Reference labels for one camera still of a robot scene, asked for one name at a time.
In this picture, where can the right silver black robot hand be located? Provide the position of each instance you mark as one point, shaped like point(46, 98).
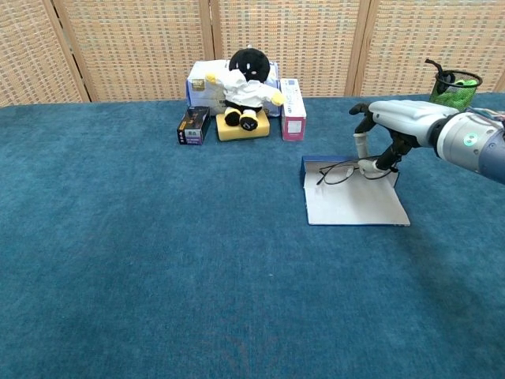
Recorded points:
point(402, 116)

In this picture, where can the thin-framed eyeglasses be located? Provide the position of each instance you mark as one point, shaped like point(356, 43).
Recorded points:
point(339, 173)

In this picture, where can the blue glasses box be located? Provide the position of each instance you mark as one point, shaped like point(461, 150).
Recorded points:
point(351, 205)

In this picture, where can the black bent tool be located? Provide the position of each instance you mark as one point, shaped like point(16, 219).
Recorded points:
point(438, 69)

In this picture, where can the bright green cloth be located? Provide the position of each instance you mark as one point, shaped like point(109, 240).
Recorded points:
point(467, 83)

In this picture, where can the black mesh pen holder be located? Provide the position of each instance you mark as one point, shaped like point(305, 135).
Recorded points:
point(475, 79)

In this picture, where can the pink white carton box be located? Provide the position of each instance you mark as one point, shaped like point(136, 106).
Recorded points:
point(292, 114)

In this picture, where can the black plush toy white coat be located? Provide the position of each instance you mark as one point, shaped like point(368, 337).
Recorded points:
point(244, 91)

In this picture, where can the yellow sponge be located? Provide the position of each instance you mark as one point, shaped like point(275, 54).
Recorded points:
point(236, 134)

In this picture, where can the white blue tissue pack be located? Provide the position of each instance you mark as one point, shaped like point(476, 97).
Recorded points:
point(201, 79)

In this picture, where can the small black carton box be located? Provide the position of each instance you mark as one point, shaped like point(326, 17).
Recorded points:
point(193, 126)

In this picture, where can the woven wooden folding screen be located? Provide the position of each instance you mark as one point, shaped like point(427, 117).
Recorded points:
point(138, 47)

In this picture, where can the teal blue table mat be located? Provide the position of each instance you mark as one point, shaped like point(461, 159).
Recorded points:
point(118, 237)

